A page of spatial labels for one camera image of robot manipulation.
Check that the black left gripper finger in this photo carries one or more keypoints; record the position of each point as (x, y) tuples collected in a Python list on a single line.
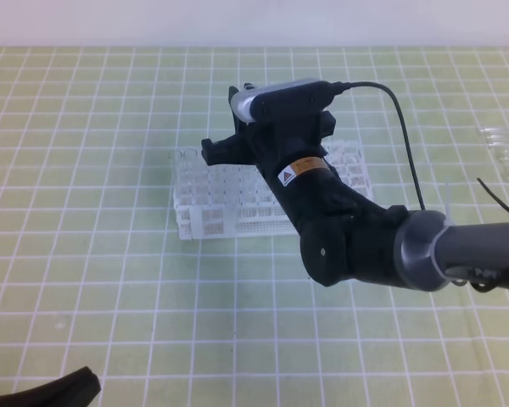
[(78, 389)]

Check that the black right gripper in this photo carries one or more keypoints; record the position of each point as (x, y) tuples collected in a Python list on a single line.
[(290, 157)]

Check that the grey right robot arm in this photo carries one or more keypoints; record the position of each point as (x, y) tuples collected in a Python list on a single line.
[(343, 235)]

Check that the clear test tube in rack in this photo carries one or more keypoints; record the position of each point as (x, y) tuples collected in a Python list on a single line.
[(190, 158), (178, 161)]

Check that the white plastic test tube rack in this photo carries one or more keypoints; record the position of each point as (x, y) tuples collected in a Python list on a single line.
[(226, 200)]

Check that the green grid tablecloth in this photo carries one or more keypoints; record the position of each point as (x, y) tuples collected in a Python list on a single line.
[(93, 272)]

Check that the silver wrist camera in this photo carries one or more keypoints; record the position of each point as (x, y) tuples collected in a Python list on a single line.
[(290, 99)]

